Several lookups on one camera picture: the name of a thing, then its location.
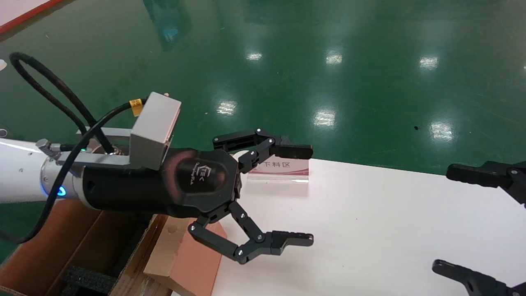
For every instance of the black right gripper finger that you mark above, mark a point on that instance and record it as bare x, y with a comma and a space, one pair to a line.
472, 174
476, 283

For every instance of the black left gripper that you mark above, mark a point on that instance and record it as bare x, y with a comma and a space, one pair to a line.
135, 189

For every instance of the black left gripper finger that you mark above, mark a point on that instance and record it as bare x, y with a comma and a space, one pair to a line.
267, 242
263, 144

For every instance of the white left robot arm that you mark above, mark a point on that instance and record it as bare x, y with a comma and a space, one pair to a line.
20, 172

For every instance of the large cardboard box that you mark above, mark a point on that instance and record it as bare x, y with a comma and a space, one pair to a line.
41, 255

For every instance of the acrylic sign with red print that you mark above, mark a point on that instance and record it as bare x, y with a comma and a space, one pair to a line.
283, 168

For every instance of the black foam insert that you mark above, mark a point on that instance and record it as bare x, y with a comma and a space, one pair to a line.
88, 280

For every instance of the silver camera bracket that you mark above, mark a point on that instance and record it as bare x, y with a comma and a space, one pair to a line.
102, 158

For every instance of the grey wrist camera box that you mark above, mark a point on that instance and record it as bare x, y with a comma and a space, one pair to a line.
154, 127

